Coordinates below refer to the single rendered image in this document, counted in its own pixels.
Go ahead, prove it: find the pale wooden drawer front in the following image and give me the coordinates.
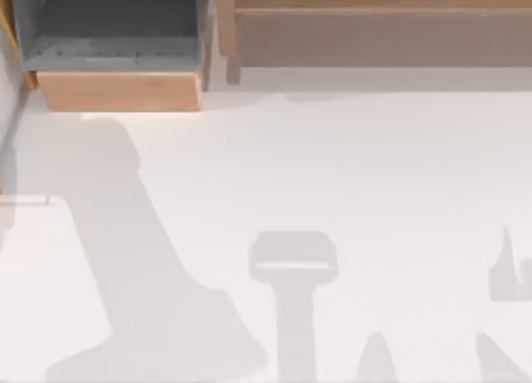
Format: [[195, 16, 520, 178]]
[[35, 70, 204, 112]]

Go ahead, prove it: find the wooden open shelf unit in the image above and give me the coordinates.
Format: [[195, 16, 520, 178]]
[[212, 0, 532, 86]]

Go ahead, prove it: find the wooden cupboard frame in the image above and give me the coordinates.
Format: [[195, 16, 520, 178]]
[[0, 0, 38, 91]]

